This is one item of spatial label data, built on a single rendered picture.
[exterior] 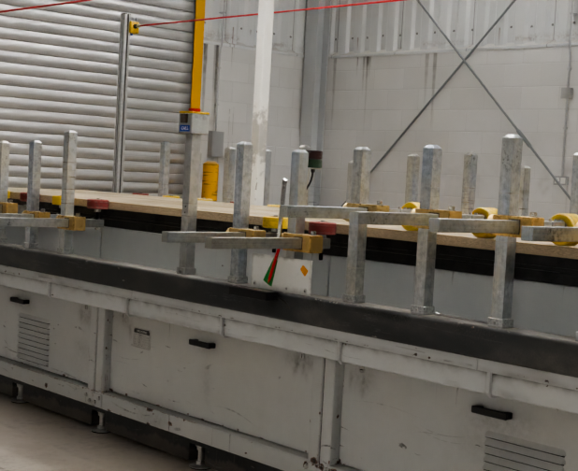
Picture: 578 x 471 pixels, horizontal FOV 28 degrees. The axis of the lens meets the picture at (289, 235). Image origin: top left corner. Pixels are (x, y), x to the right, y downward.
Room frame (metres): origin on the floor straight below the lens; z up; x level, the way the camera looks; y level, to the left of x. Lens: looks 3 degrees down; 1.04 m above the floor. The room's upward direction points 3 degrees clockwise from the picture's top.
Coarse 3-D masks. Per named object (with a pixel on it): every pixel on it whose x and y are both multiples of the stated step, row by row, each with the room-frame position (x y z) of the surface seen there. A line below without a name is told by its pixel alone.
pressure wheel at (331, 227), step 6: (312, 222) 3.36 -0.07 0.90; (318, 222) 3.35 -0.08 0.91; (324, 222) 3.35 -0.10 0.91; (330, 222) 3.36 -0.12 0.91; (312, 228) 3.36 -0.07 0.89; (318, 228) 3.35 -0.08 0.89; (324, 228) 3.35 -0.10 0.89; (330, 228) 3.35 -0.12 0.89; (336, 228) 3.38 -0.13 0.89; (318, 234) 3.35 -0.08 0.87; (324, 234) 3.35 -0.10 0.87; (330, 234) 3.35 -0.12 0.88
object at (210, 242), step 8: (208, 240) 3.11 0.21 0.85; (216, 240) 3.11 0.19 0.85; (224, 240) 3.13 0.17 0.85; (232, 240) 3.14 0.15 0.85; (240, 240) 3.16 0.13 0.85; (248, 240) 3.18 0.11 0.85; (256, 240) 3.20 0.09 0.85; (264, 240) 3.22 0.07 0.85; (272, 240) 3.24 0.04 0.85; (280, 240) 3.26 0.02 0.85; (288, 240) 3.28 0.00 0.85; (296, 240) 3.30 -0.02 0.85; (328, 240) 3.38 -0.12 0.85; (208, 248) 3.11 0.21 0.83; (216, 248) 3.11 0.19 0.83; (224, 248) 3.13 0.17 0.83; (232, 248) 3.14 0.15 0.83; (240, 248) 3.16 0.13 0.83; (248, 248) 3.18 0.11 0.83; (256, 248) 3.20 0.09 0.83; (264, 248) 3.22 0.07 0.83; (272, 248) 3.24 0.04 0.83; (280, 248) 3.26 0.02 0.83; (288, 248) 3.28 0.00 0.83; (296, 248) 3.30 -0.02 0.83; (328, 248) 3.38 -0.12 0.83
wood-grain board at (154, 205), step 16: (16, 192) 4.92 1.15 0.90; (48, 192) 5.20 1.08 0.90; (80, 192) 5.52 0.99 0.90; (96, 192) 5.69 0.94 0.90; (112, 208) 4.34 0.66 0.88; (128, 208) 4.26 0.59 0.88; (144, 208) 4.19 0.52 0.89; (160, 208) 4.11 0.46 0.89; (176, 208) 4.05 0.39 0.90; (208, 208) 4.16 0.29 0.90; (224, 208) 4.26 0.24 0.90; (256, 208) 4.47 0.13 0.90; (272, 208) 4.58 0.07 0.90; (256, 224) 3.72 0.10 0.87; (368, 224) 3.54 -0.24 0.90; (416, 240) 3.22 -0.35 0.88; (448, 240) 3.13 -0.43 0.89; (464, 240) 3.09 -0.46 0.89; (480, 240) 3.05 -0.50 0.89; (560, 256) 2.87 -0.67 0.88; (576, 256) 2.83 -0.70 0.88
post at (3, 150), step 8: (0, 144) 4.66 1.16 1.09; (8, 144) 4.67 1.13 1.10; (0, 152) 4.65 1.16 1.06; (8, 152) 4.67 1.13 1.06; (0, 160) 4.65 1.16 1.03; (8, 160) 4.67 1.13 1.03; (0, 168) 4.65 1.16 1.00; (0, 176) 4.65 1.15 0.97; (0, 184) 4.65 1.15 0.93; (0, 192) 4.65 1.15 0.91; (0, 200) 4.65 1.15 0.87; (0, 232) 4.65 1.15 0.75
